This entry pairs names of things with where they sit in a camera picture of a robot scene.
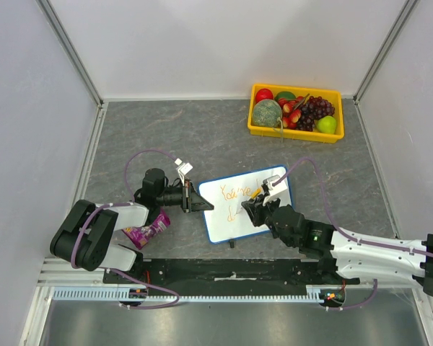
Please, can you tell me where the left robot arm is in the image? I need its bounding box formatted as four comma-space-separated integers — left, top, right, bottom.
50, 168, 214, 283

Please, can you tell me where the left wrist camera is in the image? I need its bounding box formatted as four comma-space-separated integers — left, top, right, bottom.
174, 158, 193, 187

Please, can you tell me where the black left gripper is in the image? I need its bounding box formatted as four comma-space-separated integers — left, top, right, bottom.
157, 179, 213, 213

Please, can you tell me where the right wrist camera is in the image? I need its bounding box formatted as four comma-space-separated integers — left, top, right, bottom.
261, 175, 289, 206

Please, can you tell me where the green round fruit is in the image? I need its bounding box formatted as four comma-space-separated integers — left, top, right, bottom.
274, 91, 296, 102

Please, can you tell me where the white orange marker pen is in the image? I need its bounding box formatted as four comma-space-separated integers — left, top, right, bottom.
235, 187, 262, 215

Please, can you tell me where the purple snack bag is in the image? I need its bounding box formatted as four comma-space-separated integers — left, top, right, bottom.
122, 209, 170, 250

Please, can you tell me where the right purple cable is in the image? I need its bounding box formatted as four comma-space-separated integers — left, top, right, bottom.
272, 156, 433, 313

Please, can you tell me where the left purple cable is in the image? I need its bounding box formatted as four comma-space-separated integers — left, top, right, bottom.
70, 149, 181, 311

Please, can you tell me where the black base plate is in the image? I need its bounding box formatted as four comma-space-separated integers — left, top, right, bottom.
102, 257, 362, 297

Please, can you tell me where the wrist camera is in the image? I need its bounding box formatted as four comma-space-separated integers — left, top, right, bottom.
261, 175, 289, 206
174, 158, 193, 187

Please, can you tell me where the red apple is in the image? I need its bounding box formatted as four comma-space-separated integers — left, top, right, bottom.
255, 88, 274, 103

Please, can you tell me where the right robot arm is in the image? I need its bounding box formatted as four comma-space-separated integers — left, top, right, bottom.
241, 195, 433, 297

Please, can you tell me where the green pear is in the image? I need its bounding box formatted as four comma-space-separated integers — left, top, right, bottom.
316, 115, 337, 134

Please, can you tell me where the purple cable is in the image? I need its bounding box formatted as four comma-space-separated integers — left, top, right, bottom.
70, 149, 181, 311
272, 156, 433, 313

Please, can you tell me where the dark purple grape bunch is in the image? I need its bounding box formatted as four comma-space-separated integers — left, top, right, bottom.
296, 97, 335, 131

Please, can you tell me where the white slotted cable duct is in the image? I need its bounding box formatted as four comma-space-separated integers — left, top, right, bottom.
52, 287, 338, 303

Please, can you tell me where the yellow plastic fruit bin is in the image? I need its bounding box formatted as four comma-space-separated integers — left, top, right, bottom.
248, 84, 344, 143

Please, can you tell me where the green netted melon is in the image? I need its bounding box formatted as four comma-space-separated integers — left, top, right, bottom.
252, 99, 282, 128

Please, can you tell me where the blue framed whiteboard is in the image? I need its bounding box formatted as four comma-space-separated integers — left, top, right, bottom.
198, 165, 287, 244

